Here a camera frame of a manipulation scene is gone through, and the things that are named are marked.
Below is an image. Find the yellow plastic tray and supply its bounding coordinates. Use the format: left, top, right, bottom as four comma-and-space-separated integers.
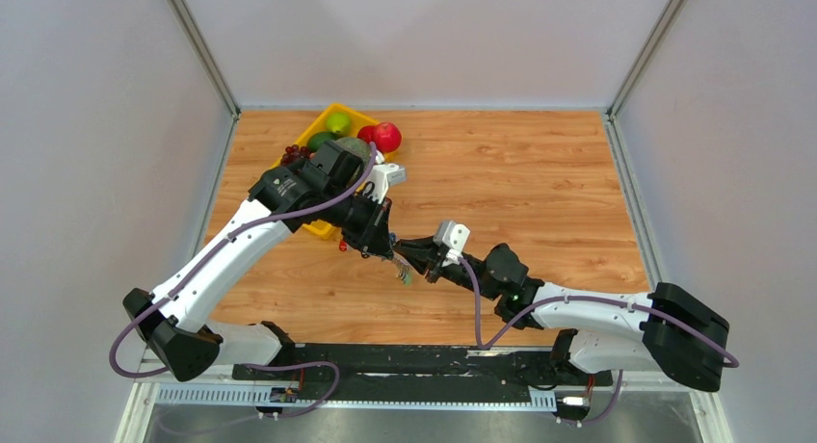
287, 102, 380, 240

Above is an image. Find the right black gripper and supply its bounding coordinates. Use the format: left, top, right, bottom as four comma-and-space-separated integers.
393, 235, 500, 302

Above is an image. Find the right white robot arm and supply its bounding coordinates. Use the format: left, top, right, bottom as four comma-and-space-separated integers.
394, 237, 740, 392

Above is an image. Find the dark green avocado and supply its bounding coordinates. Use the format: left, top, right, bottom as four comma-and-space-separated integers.
306, 131, 339, 153

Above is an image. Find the green netted melon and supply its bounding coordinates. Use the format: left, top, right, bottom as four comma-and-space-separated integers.
335, 137, 373, 166

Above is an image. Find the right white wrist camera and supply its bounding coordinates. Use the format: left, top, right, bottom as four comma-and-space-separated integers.
433, 220, 470, 267

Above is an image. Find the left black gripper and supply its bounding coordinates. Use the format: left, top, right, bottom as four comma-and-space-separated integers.
320, 186, 394, 260

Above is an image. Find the large metal keyring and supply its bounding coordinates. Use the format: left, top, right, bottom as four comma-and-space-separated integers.
392, 255, 412, 281

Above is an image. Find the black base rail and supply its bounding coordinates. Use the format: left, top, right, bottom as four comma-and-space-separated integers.
231, 343, 614, 404

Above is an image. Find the light green pear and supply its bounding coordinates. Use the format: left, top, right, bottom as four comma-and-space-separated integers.
324, 112, 353, 137

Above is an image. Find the dark purple grape bunch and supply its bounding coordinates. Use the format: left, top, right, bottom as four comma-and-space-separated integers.
279, 144, 313, 166

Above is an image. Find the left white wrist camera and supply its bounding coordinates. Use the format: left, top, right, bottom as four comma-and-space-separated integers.
360, 163, 407, 204

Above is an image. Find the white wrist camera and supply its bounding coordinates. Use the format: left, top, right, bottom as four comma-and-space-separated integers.
433, 220, 470, 267
360, 163, 407, 204

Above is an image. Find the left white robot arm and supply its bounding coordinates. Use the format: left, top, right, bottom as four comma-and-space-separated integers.
109, 142, 407, 381

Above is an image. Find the red apple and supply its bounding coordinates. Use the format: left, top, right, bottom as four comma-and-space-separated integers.
372, 122, 403, 154
356, 125, 376, 143

